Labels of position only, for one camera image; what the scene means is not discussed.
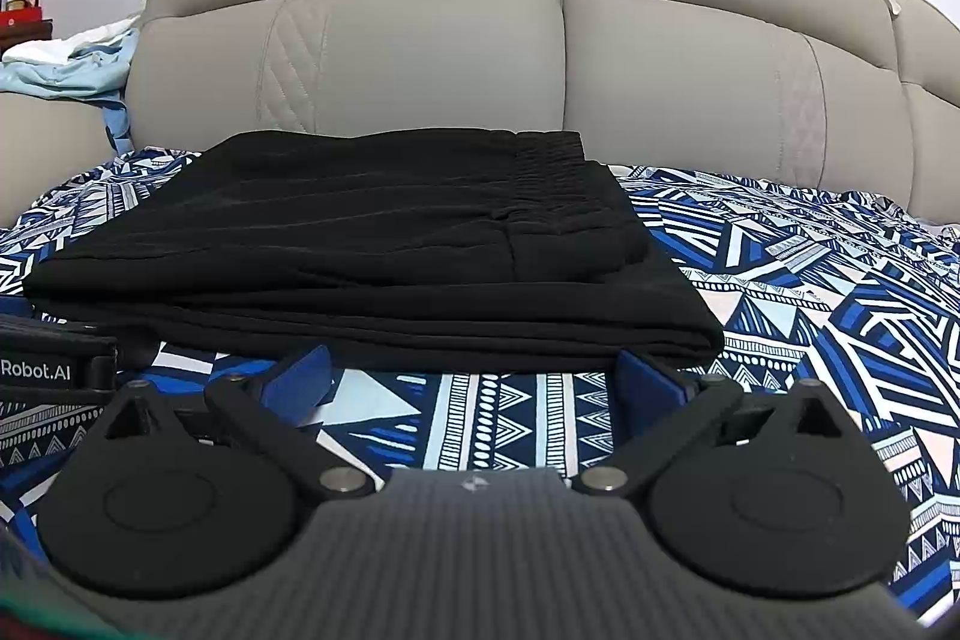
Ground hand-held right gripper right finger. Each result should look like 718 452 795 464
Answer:
573 347 857 500

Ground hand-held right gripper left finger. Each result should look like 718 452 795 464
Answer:
101 344 377 500

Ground black pants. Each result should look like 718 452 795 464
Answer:
22 128 725 375

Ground blue white patterned bed sheet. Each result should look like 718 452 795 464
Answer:
0 143 960 611

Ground beige leather cushion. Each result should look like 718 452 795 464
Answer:
0 89 137 230

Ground light blue cloth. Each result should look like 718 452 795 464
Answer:
0 26 142 155

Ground white crumpled cloth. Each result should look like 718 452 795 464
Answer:
2 19 140 67

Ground beige padded headboard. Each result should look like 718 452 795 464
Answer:
121 0 960 240

